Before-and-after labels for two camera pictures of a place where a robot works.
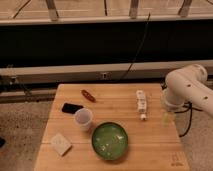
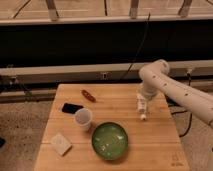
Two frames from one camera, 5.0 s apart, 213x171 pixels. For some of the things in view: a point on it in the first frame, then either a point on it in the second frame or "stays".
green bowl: [109, 141] stays
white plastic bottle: [141, 99] stays
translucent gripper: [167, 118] to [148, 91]
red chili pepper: [88, 95] stays
